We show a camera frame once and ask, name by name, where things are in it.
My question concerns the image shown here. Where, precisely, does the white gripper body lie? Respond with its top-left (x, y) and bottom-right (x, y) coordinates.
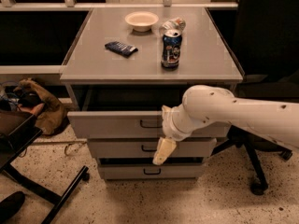
top-left (162, 105), bottom-right (195, 141)

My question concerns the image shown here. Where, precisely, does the grey top drawer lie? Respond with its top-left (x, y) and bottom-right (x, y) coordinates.
top-left (66, 87), bottom-right (233, 140)

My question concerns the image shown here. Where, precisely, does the grey drawer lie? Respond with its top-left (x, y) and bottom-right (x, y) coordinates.
top-left (66, 87), bottom-right (233, 140)
top-left (98, 164), bottom-right (205, 180)
top-left (88, 138), bottom-right (217, 159)

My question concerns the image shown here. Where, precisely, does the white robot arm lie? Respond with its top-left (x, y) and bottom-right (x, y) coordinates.
top-left (152, 85), bottom-right (299, 165)

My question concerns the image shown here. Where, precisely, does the grey bottom drawer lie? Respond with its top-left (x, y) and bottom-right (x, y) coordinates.
top-left (98, 164), bottom-right (205, 180)

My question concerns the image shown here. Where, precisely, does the grey drawer cabinet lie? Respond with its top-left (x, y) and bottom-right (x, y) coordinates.
top-left (61, 7), bottom-right (242, 168)

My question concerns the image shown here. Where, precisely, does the grey middle drawer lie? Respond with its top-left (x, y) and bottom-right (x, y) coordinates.
top-left (88, 138), bottom-right (217, 159)

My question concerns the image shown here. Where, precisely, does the blue soda can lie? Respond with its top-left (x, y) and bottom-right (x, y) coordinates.
top-left (161, 29), bottom-right (182, 69)

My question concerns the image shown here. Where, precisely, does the dark blue snack packet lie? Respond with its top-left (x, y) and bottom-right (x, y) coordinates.
top-left (105, 41), bottom-right (138, 58)

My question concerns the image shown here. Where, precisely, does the crushed silver can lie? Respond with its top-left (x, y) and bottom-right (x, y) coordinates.
top-left (159, 17), bottom-right (186, 36)

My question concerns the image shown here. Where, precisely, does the white bowl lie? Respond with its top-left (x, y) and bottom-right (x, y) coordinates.
top-left (125, 11), bottom-right (159, 33)

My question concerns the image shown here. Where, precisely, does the brown cloth bag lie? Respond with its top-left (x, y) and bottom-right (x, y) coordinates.
top-left (13, 78), bottom-right (68, 135)

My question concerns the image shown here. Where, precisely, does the black office chair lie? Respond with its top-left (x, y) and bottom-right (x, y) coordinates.
top-left (211, 0), bottom-right (299, 196)

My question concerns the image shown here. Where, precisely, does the black rolling stand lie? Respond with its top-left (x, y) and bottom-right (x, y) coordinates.
top-left (0, 109), bottom-right (91, 224)

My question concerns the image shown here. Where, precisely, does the black shoe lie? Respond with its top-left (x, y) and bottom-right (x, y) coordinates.
top-left (0, 191), bottom-right (25, 224)

